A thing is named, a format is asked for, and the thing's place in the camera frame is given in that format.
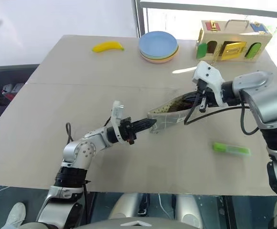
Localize brass chain latch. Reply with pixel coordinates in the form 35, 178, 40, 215
209, 46, 222, 67

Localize yellow toy banana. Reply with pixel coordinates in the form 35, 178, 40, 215
92, 41, 125, 53

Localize thin white cable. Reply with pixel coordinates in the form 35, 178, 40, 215
157, 192, 168, 217

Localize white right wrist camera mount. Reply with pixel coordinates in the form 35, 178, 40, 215
191, 61, 225, 107

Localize silver robot right thigh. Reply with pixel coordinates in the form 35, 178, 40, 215
174, 192, 205, 229

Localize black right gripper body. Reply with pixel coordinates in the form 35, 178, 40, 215
195, 80, 217, 114

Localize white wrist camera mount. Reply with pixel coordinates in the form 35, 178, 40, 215
191, 61, 225, 107
110, 100, 126, 145

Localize grey robot torso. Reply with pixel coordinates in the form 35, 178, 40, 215
21, 216, 201, 229

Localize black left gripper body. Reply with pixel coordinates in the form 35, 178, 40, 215
120, 116, 138, 146

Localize yellow plastic plate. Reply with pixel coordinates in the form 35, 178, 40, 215
139, 47, 179, 60

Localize black table leg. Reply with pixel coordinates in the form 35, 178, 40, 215
84, 190, 99, 226
221, 194, 237, 229

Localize silver robot left thigh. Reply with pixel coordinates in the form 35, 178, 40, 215
108, 192, 151, 220

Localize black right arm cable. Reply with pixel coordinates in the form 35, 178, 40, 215
184, 92, 259, 135

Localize green marker pen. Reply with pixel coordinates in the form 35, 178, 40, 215
212, 142, 252, 157

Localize blue plastic plate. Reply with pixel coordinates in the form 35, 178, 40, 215
138, 31, 178, 54

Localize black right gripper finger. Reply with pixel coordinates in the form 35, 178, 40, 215
176, 100, 198, 108
179, 93, 198, 101

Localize silver robot thigh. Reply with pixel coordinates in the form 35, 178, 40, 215
174, 192, 205, 229
108, 192, 151, 220

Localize wooden lock toy box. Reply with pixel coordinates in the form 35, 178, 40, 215
195, 19, 273, 63

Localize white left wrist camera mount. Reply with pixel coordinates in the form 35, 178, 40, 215
110, 100, 126, 145

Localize green plastic plate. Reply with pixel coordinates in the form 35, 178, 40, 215
139, 44, 179, 57

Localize pink plastic plate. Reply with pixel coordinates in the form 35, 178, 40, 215
140, 50, 179, 65

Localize grey checked fabric pouch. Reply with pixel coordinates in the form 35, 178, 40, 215
146, 93, 201, 135

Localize grey window frame post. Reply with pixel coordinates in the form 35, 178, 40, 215
131, 0, 149, 39

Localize red and white boxes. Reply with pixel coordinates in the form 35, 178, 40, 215
1, 83, 24, 101

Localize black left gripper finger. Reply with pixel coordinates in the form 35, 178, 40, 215
131, 118, 157, 128
132, 122, 157, 135

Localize white shoe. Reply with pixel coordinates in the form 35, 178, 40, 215
3, 202, 27, 229

